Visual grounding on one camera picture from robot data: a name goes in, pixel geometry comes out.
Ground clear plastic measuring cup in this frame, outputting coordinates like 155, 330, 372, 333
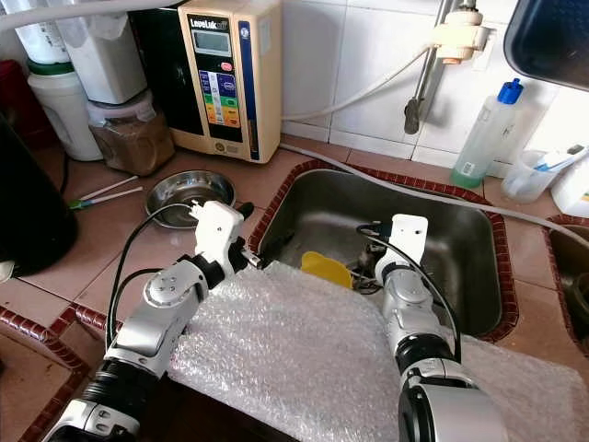
502, 149, 560, 204

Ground white canister green lid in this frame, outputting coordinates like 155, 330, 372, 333
26, 60, 104, 164

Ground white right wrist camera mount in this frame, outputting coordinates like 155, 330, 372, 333
389, 214, 431, 270

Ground dark blue tray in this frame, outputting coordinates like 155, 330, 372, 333
502, 0, 589, 93

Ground black electric kettle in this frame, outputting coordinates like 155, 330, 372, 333
0, 115, 79, 277

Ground small round steel bowl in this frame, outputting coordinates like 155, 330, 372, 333
145, 170, 236, 231

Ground stainless steel sink basin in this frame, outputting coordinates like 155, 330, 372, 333
543, 219, 589, 351
253, 169, 502, 337

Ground metal faucet pipe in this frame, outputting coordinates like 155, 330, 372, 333
403, 0, 461, 137

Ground thin white counter hose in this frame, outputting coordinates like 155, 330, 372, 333
278, 143, 589, 227

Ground white plastic bottle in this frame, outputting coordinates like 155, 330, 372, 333
5, 0, 70, 65

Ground white flexible faucet hose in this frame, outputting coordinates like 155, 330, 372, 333
281, 37, 452, 125

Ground clear bubble wrap sheet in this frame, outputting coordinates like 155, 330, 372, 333
167, 261, 589, 442

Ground white labelled detergent jug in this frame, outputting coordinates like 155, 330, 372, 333
550, 152, 589, 219

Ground beige faucet diverter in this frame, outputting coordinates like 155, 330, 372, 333
428, 5, 498, 67

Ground beige water ionizer machine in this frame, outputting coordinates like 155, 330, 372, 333
175, 0, 283, 165

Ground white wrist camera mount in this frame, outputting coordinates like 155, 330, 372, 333
193, 200, 248, 270
389, 214, 431, 270

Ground blue white toothbrush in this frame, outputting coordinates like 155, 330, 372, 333
534, 143, 588, 174

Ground clear blue-capped dish soap bottle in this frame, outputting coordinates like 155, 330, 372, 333
451, 78, 524, 190

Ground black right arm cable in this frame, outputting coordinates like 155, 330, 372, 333
357, 221, 463, 365

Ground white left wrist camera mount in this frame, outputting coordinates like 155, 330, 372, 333
193, 200, 248, 270

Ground clear jar brown contents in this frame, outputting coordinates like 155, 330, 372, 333
86, 92, 176, 178

